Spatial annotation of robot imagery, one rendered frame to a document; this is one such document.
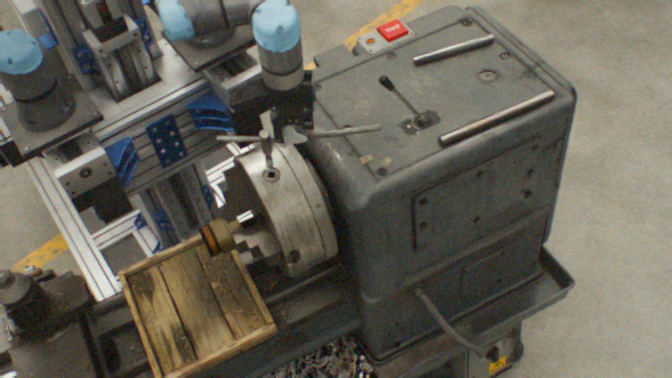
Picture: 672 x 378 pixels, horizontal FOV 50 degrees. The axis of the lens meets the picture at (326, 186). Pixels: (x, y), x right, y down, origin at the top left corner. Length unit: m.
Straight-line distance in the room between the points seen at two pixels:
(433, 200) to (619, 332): 1.34
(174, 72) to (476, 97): 0.93
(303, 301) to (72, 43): 0.95
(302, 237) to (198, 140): 0.74
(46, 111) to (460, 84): 1.04
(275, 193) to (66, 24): 0.85
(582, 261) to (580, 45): 1.30
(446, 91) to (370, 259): 0.42
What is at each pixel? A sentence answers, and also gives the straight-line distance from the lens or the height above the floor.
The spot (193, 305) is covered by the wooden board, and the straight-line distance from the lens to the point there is 1.84.
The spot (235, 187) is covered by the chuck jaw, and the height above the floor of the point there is 1.17.
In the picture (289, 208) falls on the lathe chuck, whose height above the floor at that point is 1.20.
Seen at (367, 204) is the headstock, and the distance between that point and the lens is 1.48.
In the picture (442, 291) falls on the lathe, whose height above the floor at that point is 0.72.
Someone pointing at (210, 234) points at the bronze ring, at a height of 1.11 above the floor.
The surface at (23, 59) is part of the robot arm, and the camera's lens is 1.89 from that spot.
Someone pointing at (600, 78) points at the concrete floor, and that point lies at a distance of 3.67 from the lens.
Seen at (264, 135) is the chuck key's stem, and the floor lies 1.38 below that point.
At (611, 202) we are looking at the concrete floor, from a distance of 3.14.
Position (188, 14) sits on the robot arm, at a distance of 1.26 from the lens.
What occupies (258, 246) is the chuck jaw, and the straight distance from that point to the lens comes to 1.62.
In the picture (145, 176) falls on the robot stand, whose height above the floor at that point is 0.85.
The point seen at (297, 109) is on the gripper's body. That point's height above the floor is 1.49.
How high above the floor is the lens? 2.39
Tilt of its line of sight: 49 degrees down
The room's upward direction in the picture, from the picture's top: 10 degrees counter-clockwise
